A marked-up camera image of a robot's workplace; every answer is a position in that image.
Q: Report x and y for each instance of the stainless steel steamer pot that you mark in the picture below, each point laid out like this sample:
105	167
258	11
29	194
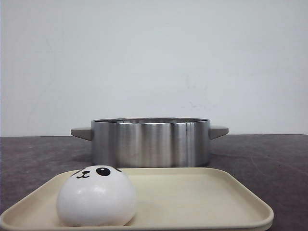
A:
150	142

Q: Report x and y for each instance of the beige plastic tray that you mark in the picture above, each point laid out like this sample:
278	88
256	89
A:
169	199

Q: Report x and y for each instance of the panda bun front left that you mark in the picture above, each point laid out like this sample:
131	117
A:
97	196

